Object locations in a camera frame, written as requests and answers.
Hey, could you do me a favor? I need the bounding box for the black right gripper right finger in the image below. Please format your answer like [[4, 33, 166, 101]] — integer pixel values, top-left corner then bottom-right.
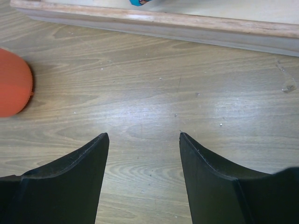
[[179, 132, 299, 224]]

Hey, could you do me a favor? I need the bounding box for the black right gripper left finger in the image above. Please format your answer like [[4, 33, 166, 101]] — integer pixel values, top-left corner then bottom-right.
[[0, 133, 109, 224]]

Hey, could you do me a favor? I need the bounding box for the orange round desk organizer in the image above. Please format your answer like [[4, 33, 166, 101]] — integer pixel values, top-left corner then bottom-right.
[[0, 49, 33, 118]]

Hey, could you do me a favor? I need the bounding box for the wooden clothes rack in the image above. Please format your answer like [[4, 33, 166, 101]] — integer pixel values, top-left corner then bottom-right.
[[10, 0, 299, 56]]

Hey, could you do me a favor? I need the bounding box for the blue fish pattern garment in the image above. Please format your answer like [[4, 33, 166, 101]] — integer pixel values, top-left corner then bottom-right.
[[129, 0, 151, 7]]

